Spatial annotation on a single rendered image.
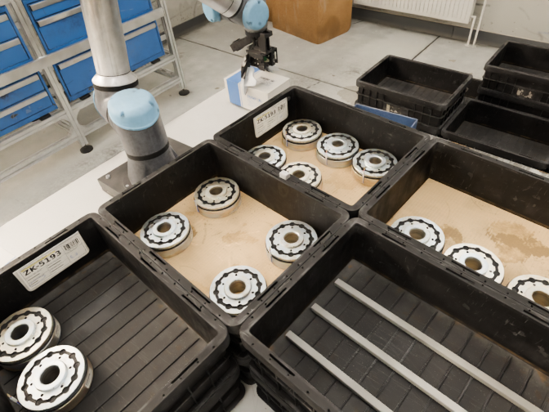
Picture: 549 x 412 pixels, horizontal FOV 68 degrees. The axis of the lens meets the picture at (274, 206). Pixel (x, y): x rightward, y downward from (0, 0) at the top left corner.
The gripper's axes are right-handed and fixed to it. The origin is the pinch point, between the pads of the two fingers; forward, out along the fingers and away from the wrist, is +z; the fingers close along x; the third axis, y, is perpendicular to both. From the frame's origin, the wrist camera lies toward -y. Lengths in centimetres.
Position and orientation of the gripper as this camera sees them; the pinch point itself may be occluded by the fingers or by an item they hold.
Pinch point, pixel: (256, 85)
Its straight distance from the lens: 147.3
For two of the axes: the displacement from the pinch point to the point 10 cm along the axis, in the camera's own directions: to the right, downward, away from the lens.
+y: 7.7, 4.1, -4.9
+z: 0.7, 7.1, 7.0
